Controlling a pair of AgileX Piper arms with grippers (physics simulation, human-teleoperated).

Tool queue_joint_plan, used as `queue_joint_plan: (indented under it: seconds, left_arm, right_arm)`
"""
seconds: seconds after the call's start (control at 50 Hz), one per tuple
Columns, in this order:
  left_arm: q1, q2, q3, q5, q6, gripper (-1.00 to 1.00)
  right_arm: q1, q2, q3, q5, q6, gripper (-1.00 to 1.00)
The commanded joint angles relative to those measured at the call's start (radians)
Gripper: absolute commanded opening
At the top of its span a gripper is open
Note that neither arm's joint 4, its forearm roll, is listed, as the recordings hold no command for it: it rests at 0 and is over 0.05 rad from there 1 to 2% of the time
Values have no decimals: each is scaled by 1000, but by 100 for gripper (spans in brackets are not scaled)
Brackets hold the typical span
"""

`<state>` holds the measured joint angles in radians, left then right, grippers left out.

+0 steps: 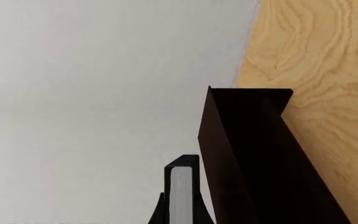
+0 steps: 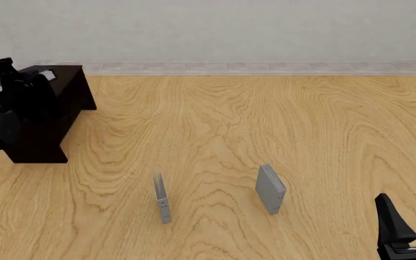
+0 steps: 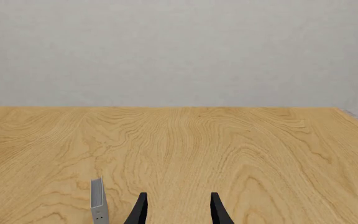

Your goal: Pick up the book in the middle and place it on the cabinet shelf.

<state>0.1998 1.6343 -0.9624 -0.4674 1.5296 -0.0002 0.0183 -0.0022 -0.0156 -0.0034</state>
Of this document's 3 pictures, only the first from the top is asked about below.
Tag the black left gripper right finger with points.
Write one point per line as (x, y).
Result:
(205, 214)

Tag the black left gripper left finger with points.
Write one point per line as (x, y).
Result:
(158, 214)

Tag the red-brown desk caddy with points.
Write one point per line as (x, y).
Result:
(247, 151)

